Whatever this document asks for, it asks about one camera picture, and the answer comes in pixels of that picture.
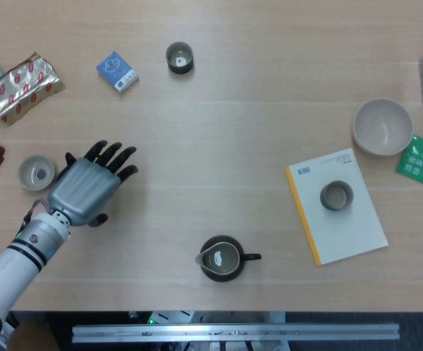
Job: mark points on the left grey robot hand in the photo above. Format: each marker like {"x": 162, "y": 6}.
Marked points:
{"x": 79, "y": 190}

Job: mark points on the dark cylindrical teacup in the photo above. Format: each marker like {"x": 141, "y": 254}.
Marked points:
{"x": 337, "y": 207}
{"x": 179, "y": 70}

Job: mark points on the small grey shallow cup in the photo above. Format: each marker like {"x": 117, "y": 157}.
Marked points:
{"x": 26, "y": 175}

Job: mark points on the gold foil bag red print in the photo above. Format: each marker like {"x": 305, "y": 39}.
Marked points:
{"x": 21, "y": 89}

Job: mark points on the blue tea bag packet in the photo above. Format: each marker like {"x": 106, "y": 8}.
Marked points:
{"x": 116, "y": 69}

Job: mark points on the brown stool seat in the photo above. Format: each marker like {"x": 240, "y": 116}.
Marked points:
{"x": 32, "y": 336}

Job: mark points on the white notebook yellow spine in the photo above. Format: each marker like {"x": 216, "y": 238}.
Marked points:
{"x": 343, "y": 234}

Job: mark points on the large beige bowl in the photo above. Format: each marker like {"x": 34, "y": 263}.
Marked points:
{"x": 380, "y": 124}

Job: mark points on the green tea sachet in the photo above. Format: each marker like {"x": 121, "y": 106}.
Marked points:
{"x": 422, "y": 164}

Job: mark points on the aluminium rail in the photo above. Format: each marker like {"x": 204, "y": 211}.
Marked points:
{"x": 233, "y": 332}

